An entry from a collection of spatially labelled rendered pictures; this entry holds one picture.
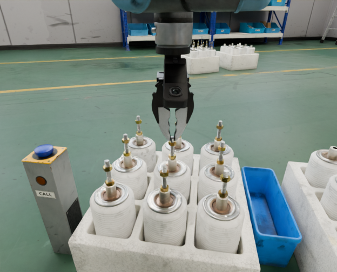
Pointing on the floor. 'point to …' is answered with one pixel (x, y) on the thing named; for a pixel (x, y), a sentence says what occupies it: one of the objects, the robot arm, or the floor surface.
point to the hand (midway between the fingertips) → (172, 137)
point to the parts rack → (213, 28)
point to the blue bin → (270, 217)
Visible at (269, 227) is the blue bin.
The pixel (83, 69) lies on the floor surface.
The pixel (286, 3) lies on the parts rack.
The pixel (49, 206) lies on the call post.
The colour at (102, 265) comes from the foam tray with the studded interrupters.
